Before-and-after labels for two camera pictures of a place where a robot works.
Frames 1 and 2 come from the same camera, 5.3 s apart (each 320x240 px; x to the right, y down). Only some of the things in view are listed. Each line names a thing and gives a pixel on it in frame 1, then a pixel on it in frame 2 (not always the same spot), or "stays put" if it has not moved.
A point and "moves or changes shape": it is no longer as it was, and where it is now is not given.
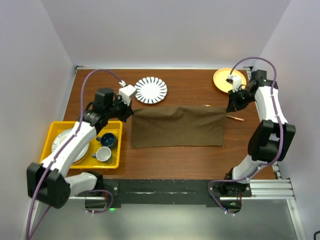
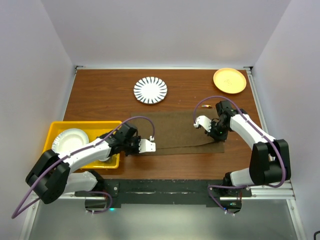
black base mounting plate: (164, 192) stays put
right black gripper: (233, 105) to (222, 138)
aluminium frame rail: (270, 189) stays put
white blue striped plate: (150, 90) stays put
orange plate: (220, 77) stays put
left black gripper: (128, 110) to (137, 140)
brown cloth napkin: (162, 126) moves or changes shape
